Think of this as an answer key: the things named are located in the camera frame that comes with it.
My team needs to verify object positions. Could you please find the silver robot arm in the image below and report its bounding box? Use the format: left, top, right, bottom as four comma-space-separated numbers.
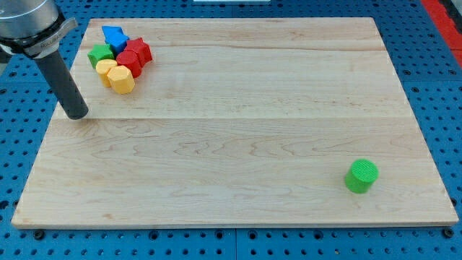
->
1, 0, 78, 59

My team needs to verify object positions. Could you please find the wooden board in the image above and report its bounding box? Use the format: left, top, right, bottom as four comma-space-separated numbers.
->
12, 17, 458, 230

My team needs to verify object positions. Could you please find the blue triangle block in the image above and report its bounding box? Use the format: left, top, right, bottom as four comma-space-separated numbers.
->
102, 25, 123, 38

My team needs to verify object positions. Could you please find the yellow hexagon block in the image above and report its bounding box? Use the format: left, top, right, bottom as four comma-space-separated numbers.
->
107, 66, 135, 95

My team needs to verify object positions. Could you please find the red star block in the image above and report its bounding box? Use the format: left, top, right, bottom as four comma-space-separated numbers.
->
125, 38, 153, 67

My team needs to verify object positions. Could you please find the blue pentagon block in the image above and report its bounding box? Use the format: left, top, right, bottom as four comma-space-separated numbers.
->
105, 33, 129, 56

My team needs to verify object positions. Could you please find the green cylinder block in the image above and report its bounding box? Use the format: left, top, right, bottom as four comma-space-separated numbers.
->
344, 158, 379, 194

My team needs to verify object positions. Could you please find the green star block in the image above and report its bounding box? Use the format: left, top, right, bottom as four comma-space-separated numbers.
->
87, 44, 115, 69

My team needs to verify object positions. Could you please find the yellow heart block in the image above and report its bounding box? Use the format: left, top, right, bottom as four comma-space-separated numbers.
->
95, 59, 118, 87

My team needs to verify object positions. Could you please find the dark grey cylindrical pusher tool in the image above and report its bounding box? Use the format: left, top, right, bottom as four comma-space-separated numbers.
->
35, 51, 89, 120

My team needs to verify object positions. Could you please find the red cylinder block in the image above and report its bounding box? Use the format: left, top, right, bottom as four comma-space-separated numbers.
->
116, 51, 142, 78

